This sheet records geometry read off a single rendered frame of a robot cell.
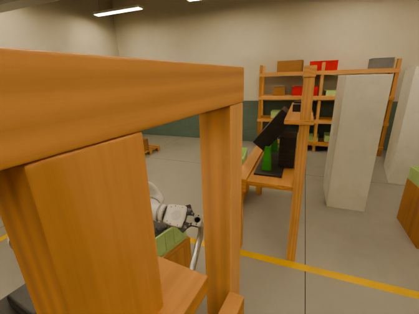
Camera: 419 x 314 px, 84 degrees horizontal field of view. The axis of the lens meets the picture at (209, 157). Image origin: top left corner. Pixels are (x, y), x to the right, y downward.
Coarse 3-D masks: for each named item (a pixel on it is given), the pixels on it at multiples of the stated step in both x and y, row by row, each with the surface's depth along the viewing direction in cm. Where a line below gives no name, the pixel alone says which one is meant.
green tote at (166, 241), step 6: (174, 228) 159; (162, 234) 151; (168, 234) 156; (174, 234) 160; (180, 234) 166; (186, 234) 173; (156, 240) 147; (162, 240) 152; (168, 240) 157; (174, 240) 162; (180, 240) 167; (162, 246) 153; (168, 246) 158; (174, 246) 163; (162, 252) 154
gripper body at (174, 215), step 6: (168, 204) 110; (174, 204) 109; (168, 210) 108; (174, 210) 107; (180, 210) 107; (186, 210) 107; (168, 216) 106; (174, 216) 106; (180, 216) 106; (186, 216) 110; (168, 222) 105; (174, 222) 105; (180, 222) 104
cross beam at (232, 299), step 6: (228, 294) 72; (234, 294) 72; (228, 300) 70; (234, 300) 70; (240, 300) 70; (222, 306) 68; (228, 306) 68; (234, 306) 68; (240, 306) 68; (222, 312) 67; (228, 312) 66; (234, 312) 66; (240, 312) 69
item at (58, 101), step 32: (0, 64) 17; (32, 64) 19; (64, 64) 21; (96, 64) 24; (128, 64) 27; (160, 64) 32; (192, 64) 39; (0, 96) 17; (32, 96) 19; (64, 96) 21; (96, 96) 24; (128, 96) 28; (160, 96) 33; (192, 96) 40; (224, 96) 52; (0, 128) 17; (32, 128) 19; (64, 128) 22; (96, 128) 24; (128, 128) 28; (0, 160) 18; (32, 160) 20
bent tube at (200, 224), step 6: (198, 216) 105; (192, 222) 104; (198, 222) 103; (198, 228) 112; (198, 234) 113; (198, 240) 112; (198, 246) 111; (198, 252) 110; (192, 258) 109; (192, 264) 107
